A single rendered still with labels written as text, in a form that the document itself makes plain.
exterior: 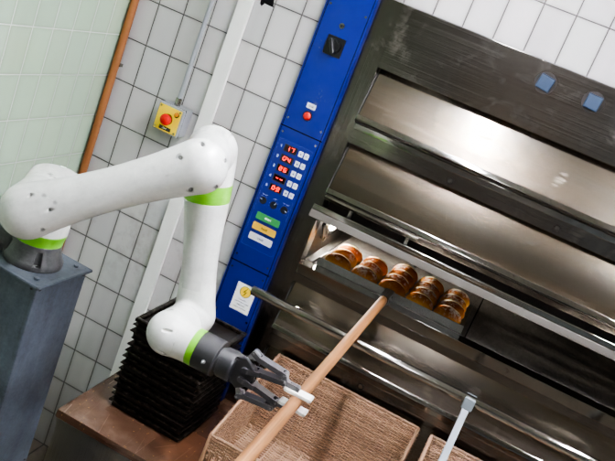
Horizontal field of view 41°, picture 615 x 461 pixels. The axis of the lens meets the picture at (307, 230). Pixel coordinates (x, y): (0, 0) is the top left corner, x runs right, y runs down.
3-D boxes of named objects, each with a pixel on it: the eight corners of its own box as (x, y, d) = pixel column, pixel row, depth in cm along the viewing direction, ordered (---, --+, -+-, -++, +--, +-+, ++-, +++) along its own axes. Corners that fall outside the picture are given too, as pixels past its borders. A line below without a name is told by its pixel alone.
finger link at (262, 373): (246, 367, 196) (247, 361, 196) (289, 382, 194) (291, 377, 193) (240, 373, 193) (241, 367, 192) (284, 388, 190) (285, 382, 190)
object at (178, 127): (160, 125, 293) (169, 99, 290) (185, 137, 291) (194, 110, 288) (150, 127, 286) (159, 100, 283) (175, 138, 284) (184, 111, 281)
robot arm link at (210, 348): (183, 372, 193) (196, 339, 191) (204, 357, 204) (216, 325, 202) (205, 384, 192) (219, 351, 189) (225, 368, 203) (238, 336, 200)
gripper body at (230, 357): (232, 339, 198) (266, 358, 196) (221, 369, 201) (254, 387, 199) (220, 349, 191) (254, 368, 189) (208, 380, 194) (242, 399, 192)
